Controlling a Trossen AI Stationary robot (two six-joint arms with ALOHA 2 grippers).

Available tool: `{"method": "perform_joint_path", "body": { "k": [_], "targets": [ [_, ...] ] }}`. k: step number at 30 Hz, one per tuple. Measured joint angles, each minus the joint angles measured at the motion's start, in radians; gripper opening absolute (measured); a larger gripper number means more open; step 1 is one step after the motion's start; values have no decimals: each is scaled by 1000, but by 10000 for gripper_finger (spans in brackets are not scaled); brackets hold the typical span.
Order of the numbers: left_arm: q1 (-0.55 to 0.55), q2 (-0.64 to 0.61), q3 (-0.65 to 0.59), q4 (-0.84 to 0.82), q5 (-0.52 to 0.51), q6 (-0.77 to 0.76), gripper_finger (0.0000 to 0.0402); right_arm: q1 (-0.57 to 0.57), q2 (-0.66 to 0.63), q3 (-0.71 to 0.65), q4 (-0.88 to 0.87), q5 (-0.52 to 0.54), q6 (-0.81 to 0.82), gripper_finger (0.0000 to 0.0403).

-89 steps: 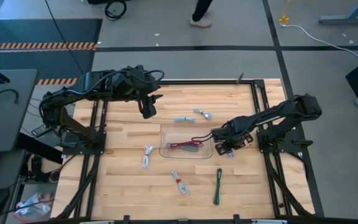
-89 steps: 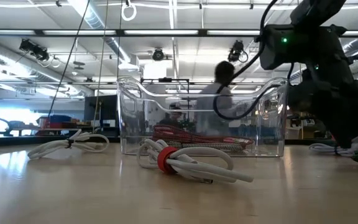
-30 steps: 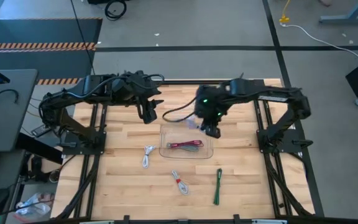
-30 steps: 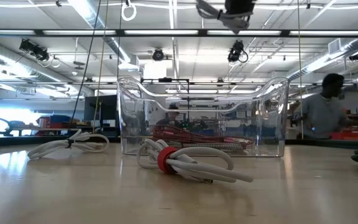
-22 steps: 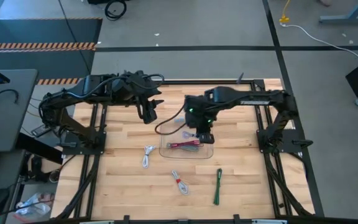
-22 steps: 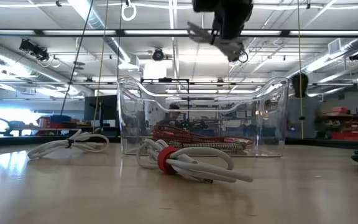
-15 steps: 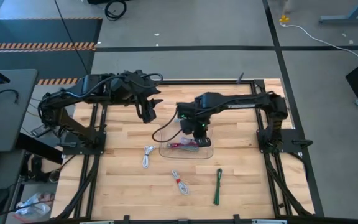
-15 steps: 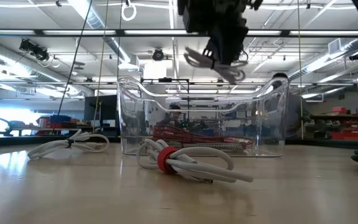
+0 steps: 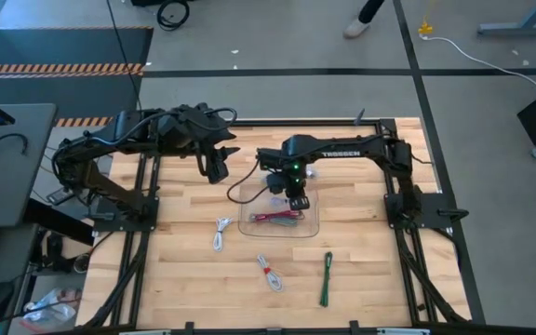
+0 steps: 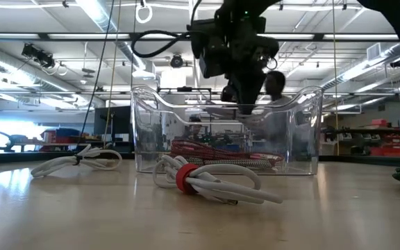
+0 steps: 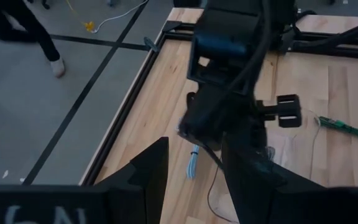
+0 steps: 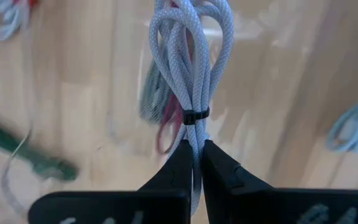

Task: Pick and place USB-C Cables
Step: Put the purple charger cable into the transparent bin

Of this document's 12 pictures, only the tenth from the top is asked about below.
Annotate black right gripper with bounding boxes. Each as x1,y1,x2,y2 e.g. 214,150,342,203
220,16,279,115

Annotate red braided cable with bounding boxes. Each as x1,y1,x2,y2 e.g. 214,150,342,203
169,138,286,164

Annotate white cable with red tie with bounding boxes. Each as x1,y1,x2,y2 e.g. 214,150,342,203
152,154,284,206

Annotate white cable with black tie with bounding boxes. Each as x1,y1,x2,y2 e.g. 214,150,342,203
30,144,124,178

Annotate person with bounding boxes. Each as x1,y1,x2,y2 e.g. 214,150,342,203
255,70,312,147
182,115,210,142

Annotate round black ceiling device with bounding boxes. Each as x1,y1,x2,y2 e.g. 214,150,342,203
169,53,185,69

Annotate clear plastic bin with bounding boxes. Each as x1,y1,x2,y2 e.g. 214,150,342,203
130,85,325,176

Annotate black monitor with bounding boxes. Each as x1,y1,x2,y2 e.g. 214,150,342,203
93,106,132,143

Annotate red storage bins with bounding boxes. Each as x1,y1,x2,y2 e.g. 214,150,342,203
369,119,400,157

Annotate blue box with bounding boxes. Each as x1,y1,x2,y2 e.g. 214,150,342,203
56,127,81,138

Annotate red box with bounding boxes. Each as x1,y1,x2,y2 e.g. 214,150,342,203
40,130,72,144

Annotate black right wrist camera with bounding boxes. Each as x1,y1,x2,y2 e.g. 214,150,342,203
190,19,226,79

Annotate thin hanging cable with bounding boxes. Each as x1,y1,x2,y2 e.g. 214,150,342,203
331,0,339,156

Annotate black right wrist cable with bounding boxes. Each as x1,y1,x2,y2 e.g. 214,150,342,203
130,0,204,59

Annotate white cable loop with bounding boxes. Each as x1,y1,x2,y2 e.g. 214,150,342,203
135,0,153,25

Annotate yellow hanging cable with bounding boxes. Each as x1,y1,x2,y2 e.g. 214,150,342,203
103,0,122,147

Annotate black hanging cable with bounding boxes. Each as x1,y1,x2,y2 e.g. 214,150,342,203
77,0,116,151

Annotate silver air duct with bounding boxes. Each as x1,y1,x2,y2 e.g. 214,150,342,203
0,41,106,108
76,0,149,70

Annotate black ceiling light rail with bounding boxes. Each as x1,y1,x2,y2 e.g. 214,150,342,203
0,32,400,43

